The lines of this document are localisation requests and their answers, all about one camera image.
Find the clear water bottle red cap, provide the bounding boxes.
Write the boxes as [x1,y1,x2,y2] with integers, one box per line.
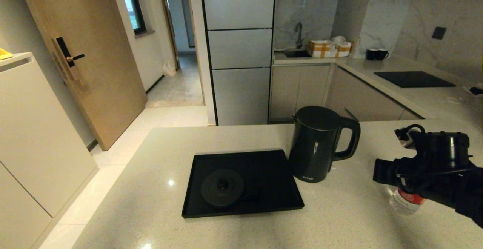
[389,187,427,215]

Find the black electric kettle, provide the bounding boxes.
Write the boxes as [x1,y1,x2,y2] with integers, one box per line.
[290,106,361,183]

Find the round black kettle base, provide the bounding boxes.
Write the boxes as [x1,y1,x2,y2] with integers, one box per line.
[200,169,263,207]

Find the black induction cooktop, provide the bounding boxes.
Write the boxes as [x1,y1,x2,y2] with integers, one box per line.
[374,71,456,88]

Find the white power strip black plug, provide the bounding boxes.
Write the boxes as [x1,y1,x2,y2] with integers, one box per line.
[463,85,483,98]

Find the cardboard box with yellow tape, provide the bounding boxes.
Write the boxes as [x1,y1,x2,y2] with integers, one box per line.
[307,40,337,58]
[335,41,352,57]

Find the black rectangular serving tray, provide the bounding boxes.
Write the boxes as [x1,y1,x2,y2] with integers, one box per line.
[182,150,305,218]

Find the beige kitchen base cabinets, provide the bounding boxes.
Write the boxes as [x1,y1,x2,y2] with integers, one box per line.
[269,64,422,124]

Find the dark kitchen sink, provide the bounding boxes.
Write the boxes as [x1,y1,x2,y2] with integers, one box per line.
[284,49,311,58]

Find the metal kitchen faucet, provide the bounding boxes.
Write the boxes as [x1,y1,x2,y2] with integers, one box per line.
[294,22,303,49]

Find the tall white cabinet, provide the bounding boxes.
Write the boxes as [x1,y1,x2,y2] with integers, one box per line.
[200,0,277,126]

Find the dark framed window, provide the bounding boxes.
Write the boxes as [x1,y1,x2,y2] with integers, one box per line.
[118,0,147,36]

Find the light wooden door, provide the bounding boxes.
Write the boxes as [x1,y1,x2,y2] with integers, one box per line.
[16,0,148,151]

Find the white storage cabinet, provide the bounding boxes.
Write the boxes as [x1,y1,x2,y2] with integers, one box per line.
[0,52,99,249]

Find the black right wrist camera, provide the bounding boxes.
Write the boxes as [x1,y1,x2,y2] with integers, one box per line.
[413,131,471,170]

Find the brown interior door frame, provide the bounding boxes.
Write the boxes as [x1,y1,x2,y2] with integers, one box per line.
[158,0,181,70]

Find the black door lock with handle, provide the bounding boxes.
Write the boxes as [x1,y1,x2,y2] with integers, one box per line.
[52,37,85,82]

